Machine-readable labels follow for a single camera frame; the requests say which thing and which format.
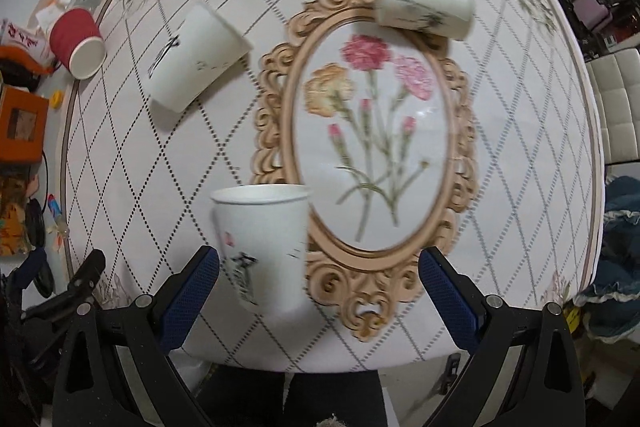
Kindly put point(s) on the red ribbed paper cup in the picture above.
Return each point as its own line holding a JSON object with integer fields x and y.
{"x": 75, "y": 40}

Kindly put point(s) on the blue red small tube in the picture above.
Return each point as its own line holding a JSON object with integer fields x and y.
{"x": 56, "y": 213}

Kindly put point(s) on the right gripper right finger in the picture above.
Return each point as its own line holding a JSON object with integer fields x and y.
{"x": 545, "y": 389}

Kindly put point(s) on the orange square box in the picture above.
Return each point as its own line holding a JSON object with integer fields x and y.
{"x": 23, "y": 121}

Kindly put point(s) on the floral table mat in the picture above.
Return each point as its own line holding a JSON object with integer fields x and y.
{"x": 488, "y": 148}

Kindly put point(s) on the beige upholstered chair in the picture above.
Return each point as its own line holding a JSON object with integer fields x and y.
{"x": 615, "y": 80}

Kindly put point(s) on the colourful floral packet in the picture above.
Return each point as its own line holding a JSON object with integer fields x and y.
{"x": 13, "y": 233}

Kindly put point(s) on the small white ceramic cup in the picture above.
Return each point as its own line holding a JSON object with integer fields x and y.
{"x": 452, "y": 19}

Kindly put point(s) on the white calligraphy paper cup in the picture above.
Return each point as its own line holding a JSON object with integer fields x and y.
{"x": 204, "y": 48}

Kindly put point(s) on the red-printed plastic bag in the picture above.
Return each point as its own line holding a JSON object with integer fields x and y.
{"x": 33, "y": 45}

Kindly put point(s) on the white paper cup with print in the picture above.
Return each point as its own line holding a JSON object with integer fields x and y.
{"x": 263, "y": 231}

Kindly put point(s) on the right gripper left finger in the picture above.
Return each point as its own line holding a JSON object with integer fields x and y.
{"x": 91, "y": 388}

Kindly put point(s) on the yellow bottle cap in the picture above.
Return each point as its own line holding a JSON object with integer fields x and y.
{"x": 56, "y": 99}

